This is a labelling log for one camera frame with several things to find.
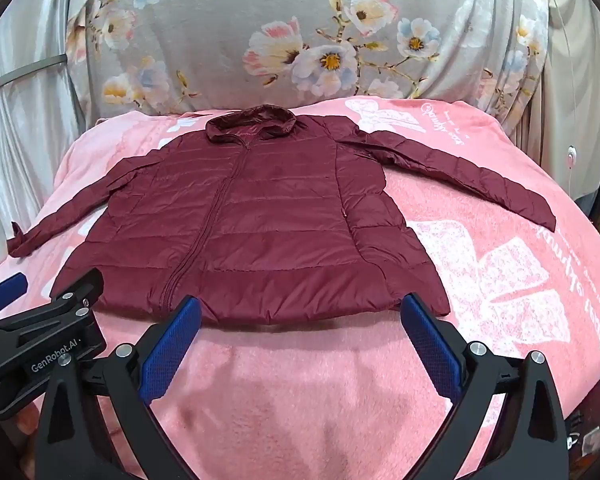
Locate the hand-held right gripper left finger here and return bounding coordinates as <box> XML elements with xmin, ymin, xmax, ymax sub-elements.
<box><xmin>34</xmin><ymin>296</ymin><xmax>203</xmax><ymax>480</ymax></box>

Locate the pink printed blanket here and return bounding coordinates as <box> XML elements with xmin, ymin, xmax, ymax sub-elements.
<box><xmin>0</xmin><ymin>95</ymin><xmax>600</xmax><ymax>480</ymax></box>

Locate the grey floral bed sheet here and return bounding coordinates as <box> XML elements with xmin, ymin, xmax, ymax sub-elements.
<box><xmin>65</xmin><ymin>0</ymin><xmax>551</xmax><ymax>116</ymax></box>

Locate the white satin curtain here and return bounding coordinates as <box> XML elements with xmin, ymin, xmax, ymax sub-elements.
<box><xmin>0</xmin><ymin>0</ymin><xmax>106</xmax><ymax>281</ymax></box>

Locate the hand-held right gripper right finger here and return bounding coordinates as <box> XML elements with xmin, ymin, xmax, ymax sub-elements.
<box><xmin>400</xmin><ymin>294</ymin><xmax>578</xmax><ymax>480</ymax></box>

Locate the white cable with switch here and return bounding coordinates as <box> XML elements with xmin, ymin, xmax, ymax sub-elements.
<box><xmin>550</xmin><ymin>0</ymin><xmax>581</xmax><ymax>196</ymax></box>

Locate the maroon puffer jacket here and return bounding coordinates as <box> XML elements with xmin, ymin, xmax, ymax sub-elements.
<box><xmin>7</xmin><ymin>105</ymin><xmax>557</xmax><ymax>328</ymax></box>

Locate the pale grey curtain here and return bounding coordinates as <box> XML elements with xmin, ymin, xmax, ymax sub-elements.
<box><xmin>500</xmin><ymin>0</ymin><xmax>600</xmax><ymax>201</ymax></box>

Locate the grey strap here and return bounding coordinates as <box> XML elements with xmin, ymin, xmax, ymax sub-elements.
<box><xmin>0</xmin><ymin>52</ymin><xmax>68</xmax><ymax>106</ymax></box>

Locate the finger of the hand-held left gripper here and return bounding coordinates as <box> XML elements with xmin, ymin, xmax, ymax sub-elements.
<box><xmin>10</xmin><ymin>267</ymin><xmax>106</xmax><ymax>333</ymax></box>
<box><xmin>0</xmin><ymin>272</ymin><xmax>29</xmax><ymax>323</ymax></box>

